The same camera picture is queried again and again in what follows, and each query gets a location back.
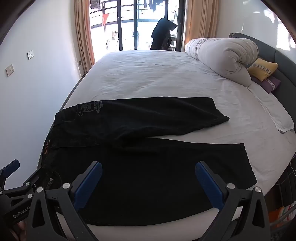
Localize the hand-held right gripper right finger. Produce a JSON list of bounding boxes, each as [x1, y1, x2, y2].
[[195, 161, 271, 241]]

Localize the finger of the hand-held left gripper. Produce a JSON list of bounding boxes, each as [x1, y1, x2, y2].
[[3, 170, 44, 200], [0, 159, 20, 189]]

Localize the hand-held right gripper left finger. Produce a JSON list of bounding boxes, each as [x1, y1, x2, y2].
[[25, 161, 102, 241]]

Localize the black pants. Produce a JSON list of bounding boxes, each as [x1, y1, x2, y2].
[[39, 97, 258, 227]]

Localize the person's left hand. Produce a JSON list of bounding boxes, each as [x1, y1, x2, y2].
[[11, 221, 27, 241]]

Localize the striped colourful cloth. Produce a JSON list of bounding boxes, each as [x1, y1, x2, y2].
[[269, 200, 296, 229]]

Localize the folded white towel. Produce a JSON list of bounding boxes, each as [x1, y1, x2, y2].
[[248, 82, 295, 133]]

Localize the purple patterned pillow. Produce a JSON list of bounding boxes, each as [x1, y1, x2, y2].
[[251, 75, 281, 94]]

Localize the bed with white sheet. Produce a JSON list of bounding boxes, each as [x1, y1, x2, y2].
[[39, 50, 296, 241]]

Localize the yellow patterned pillow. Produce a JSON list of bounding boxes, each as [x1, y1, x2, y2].
[[247, 58, 279, 81]]

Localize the rolled white duvet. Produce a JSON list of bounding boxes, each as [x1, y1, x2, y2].
[[184, 37, 259, 87]]

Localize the grey upholstered headboard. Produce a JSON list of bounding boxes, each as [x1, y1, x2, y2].
[[229, 32, 296, 109]]

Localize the tan curtain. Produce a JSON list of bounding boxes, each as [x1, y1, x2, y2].
[[74, 0, 96, 75], [184, 0, 220, 45]]

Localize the black hanging garment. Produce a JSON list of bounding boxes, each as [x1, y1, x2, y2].
[[150, 17, 178, 50]]

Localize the dark hanging clothes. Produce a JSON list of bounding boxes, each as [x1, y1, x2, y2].
[[148, 0, 166, 11]]

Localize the white cable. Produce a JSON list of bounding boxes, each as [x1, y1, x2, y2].
[[277, 153, 296, 186]]

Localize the black balcony door frame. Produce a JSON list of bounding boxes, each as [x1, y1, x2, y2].
[[89, 0, 186, 52]]

